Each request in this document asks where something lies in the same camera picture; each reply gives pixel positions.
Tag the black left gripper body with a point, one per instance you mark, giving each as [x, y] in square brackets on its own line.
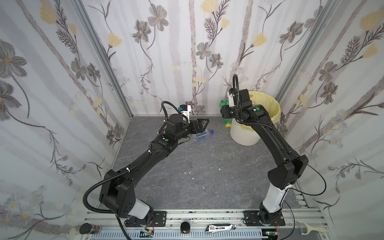
[195, 126]

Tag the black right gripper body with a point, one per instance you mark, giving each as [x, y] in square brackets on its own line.
[225, 111]

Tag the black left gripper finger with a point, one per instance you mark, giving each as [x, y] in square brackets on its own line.
[202, 128]
[202, 121]

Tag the soda water clear bottle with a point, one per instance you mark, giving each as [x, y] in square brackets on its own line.
[203, 134]

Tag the green bottle yellow cap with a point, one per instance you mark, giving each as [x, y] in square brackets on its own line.
[225, 112]

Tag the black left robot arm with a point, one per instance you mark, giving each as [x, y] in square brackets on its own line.
[118, 187]

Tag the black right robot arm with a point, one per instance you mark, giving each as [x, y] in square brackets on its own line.
[290, 165]

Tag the yellow plastic bin liner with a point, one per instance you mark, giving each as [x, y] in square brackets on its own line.
[269, 103]

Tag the white ribbed trash bin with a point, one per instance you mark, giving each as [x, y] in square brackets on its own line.
[243, 135]

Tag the black round knob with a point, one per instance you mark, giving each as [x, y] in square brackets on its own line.
[185, 228]

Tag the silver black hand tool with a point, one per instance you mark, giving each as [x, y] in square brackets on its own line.
[216, 228]

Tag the cream plastic peeler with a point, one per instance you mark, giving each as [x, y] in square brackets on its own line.
[305, 228]

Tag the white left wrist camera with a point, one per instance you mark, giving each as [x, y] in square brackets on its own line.
[185, 110]

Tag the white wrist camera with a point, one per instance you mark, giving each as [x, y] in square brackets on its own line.
[185, 110]
[232, 97]

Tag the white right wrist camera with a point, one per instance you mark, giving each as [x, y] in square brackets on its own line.
[232, 97]

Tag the white slotted cable duct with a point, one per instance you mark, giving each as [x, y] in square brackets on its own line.
[197, 234]

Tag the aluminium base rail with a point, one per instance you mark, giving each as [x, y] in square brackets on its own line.
[285, 228]

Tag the black jar on rail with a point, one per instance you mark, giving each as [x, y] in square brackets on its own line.
[90, 229]

